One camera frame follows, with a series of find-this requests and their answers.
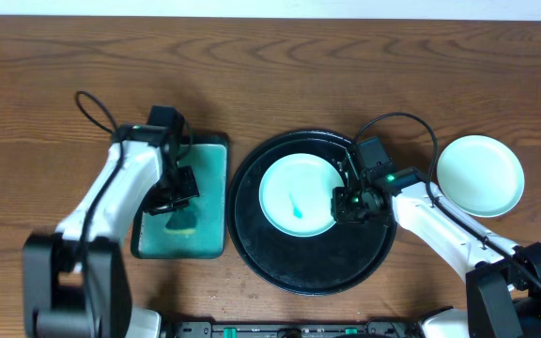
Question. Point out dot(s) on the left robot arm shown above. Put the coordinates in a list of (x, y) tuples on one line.
[(74, 281)]

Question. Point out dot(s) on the black round tray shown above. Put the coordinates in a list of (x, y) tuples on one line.
[(329, 263)]

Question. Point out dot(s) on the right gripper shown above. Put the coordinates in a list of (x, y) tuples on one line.
[(339, 207)]

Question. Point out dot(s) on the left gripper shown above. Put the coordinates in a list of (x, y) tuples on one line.
[(169, 202)]

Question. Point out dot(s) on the mint plate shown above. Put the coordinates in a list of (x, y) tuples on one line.
[(481, 175), (295, 194)]

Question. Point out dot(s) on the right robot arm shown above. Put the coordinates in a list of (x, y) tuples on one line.
[(502, 278)]

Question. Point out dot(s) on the green yellow sponge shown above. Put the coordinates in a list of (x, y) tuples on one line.
[(181, 222)]

